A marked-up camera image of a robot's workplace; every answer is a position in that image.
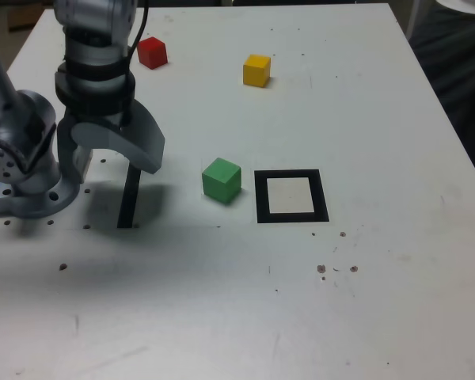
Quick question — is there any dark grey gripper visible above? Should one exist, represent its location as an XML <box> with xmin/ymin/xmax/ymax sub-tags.
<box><xmin>56</xmin><ymin>99</ymin><xmax>166</xmax><ymax>187</ymax></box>

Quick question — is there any red cube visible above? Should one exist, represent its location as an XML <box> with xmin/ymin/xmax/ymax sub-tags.
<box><xmin>137</xmin><ymin>36</ymin><xmax>169</xmax><ymax>70</ymax></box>

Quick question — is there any green cube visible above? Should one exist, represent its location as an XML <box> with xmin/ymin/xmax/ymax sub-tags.
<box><xmin>201</xmin><ymin>157</ymin><xmax>242</xmax><ymax>206</ymax></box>

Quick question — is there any yellow cube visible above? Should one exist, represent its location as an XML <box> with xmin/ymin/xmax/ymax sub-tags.
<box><xmin>242</xmin><ymin>54</ymin><xmax>272</xmax><ymax>89</ymax></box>

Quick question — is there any black tape square outline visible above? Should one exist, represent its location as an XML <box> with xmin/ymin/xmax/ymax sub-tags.
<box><xmin>253</xmin><ymin>169</ymin><xmax>330</xmax><ymax>224</ymax></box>

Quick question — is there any black tape strip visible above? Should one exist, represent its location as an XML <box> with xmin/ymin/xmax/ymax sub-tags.
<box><xmin>116</xmin><ymin>161</ymin><xmax>143</xmax><ymax>230</ymax></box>

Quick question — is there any person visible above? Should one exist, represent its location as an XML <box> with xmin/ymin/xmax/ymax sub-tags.
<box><xmin>410</xmin><ymin>7</ymin><xmax>475</xmax><ymax>167</ymax></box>

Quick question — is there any white post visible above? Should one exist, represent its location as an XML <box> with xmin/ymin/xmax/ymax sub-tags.
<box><xmin>405</xmin><ymin>0</ymin><xmax>424</xmax><ymax>40</ymax></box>

